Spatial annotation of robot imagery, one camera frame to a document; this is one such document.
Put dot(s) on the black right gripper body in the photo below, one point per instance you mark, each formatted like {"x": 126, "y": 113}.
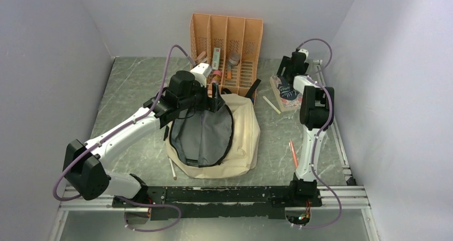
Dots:
{"x": 304, "y": 65}

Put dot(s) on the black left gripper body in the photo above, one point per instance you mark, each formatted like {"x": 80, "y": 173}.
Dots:
{"x": 203, "y": 101}

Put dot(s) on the Little Women floral book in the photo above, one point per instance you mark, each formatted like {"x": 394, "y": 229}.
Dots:
{"x": 287, "y": 98}

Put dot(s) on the beige canvas backpack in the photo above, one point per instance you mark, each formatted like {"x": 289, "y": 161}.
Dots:
{"x": 224, "y": 144}

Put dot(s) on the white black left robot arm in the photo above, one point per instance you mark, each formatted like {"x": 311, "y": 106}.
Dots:
{"x": 85, "y": 161}

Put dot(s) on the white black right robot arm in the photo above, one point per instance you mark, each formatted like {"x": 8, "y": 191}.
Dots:
{"x": 316, "y": 115}

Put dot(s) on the pink tape roll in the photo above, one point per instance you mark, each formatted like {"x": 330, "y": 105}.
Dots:
{"x": 216, "y": 77}

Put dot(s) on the grey glue stick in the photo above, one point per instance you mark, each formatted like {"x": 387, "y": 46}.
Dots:
{"x": 233, "y": 60}

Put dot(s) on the red white small box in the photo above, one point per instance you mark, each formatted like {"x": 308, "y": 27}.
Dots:
{"x": 201, "y": 58}

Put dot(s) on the teal white box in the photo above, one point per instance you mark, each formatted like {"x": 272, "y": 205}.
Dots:
{"x": 216, "y": 58}

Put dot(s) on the orange plastic desk organizer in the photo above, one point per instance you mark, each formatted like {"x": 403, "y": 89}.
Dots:
{"x": 231, "y": 34}

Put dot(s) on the white brown marker pen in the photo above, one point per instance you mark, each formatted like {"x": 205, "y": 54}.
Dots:
{"x": 173, "y": 170}

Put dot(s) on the orange pencil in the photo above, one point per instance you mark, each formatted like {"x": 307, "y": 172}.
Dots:
{"x": 294, "y": 156}

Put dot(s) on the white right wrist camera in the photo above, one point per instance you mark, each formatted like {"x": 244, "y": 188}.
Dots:
{"x": 303, "y": 51}

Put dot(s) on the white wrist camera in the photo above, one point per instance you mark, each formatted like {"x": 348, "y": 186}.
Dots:
{"x": 201, "y": 72}
{"x": 303, "y": 51}

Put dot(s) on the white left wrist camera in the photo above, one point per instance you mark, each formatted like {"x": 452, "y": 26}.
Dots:
{"x": 201, "y": 72}

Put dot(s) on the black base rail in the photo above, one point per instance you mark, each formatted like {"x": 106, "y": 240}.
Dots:
{"x": 229, "y": 201}

